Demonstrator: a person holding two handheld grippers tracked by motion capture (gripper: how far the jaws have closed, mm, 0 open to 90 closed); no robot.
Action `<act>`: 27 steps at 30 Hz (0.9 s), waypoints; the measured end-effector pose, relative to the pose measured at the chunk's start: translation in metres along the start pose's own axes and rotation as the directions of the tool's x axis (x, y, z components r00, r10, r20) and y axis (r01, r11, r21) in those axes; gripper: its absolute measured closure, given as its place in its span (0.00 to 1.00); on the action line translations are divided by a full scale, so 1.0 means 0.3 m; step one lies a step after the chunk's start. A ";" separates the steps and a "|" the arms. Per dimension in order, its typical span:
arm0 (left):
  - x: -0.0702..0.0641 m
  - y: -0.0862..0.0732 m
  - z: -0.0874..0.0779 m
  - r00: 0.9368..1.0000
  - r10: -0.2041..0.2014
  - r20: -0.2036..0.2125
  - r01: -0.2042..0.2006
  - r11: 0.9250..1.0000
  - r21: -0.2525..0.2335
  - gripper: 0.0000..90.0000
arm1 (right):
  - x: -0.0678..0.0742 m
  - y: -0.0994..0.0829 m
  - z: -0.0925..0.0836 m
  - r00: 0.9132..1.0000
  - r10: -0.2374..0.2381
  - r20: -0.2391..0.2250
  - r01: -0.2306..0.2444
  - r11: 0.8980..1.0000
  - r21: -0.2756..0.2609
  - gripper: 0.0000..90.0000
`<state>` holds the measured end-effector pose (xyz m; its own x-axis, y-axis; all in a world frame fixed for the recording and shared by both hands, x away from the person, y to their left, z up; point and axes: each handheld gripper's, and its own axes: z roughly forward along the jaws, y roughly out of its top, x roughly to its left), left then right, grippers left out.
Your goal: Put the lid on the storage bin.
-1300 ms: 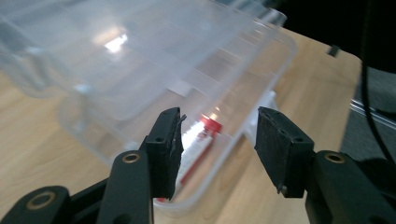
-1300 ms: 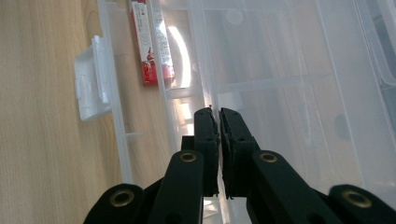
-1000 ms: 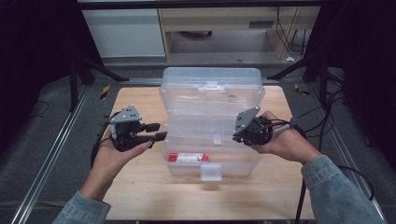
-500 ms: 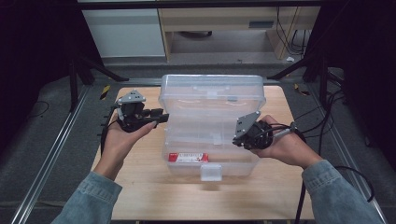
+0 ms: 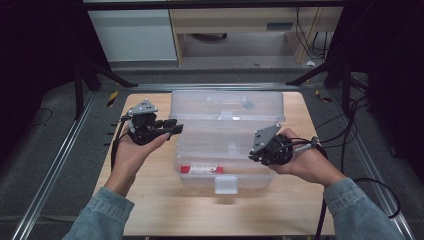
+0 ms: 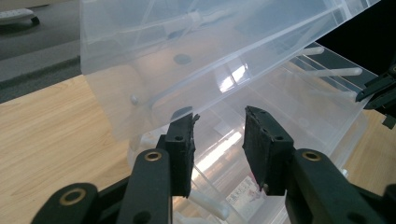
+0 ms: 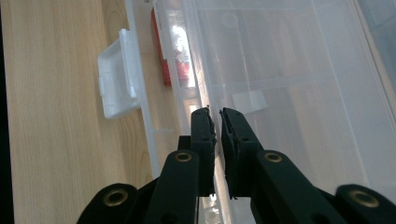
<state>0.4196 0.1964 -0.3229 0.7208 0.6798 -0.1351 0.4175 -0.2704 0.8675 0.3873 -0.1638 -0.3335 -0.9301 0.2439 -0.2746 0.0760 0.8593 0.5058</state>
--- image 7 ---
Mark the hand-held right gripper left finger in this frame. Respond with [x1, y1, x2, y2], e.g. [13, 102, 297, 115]
[143, 106, 219, 224]

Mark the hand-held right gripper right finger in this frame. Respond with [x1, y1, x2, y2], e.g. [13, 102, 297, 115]
[219, 107, 341, 224]

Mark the red and white small box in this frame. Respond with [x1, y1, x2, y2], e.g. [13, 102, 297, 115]
[150, 7, 191, 89]

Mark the clear plastic storage box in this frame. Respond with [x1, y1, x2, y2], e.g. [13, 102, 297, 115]
[97, 0, 396, 224]

